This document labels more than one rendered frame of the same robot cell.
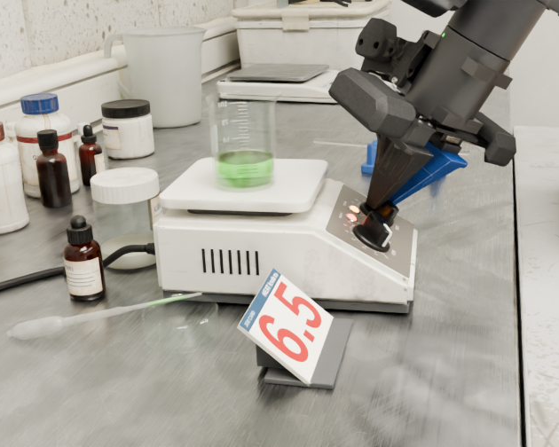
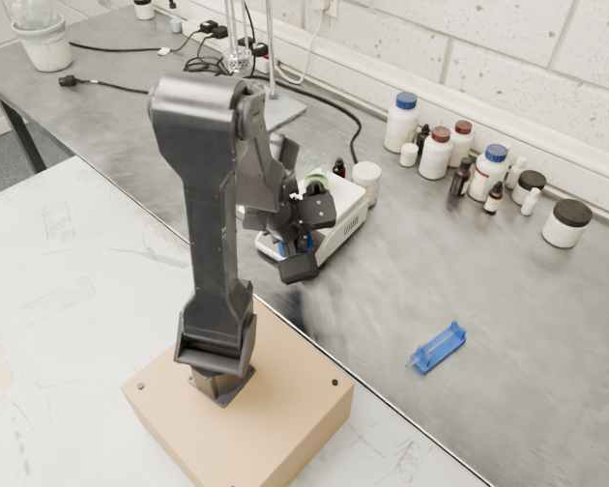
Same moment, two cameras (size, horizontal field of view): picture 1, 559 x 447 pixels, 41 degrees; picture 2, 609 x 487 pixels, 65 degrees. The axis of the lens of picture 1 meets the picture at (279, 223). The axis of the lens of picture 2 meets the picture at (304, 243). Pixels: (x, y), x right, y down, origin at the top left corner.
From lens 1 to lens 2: 1.14 m
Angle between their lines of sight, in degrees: 92
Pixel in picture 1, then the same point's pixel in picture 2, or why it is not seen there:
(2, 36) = not seen: outside the picture
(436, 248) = (305, 292)
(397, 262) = (266, 239)
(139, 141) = (547, 229)
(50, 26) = not seen: outside the picture
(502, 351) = not seen: hidden behind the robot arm
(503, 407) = not seen: hidden behind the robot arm
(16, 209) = (424, 168)
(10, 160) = (428, 149)
